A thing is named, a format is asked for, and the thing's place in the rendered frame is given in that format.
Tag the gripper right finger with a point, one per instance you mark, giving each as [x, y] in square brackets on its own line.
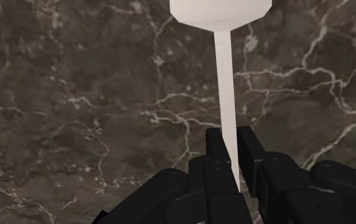
[289, 186]

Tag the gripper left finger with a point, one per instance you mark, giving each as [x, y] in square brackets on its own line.
[215, 186]

